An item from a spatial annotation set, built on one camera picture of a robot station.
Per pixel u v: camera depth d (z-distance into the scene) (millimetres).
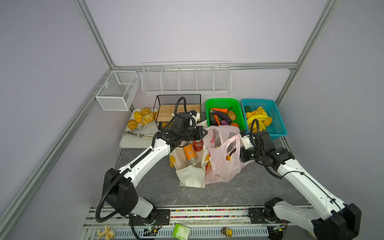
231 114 1120
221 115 1145
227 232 680
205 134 758
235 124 1050
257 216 740
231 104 1189
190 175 769
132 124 1095
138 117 1145
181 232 680
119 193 407
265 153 571
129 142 1021
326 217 404
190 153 907
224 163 654
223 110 1162
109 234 670
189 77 1085
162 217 738
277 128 961
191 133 664
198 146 919
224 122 1054
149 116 1120
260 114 1115
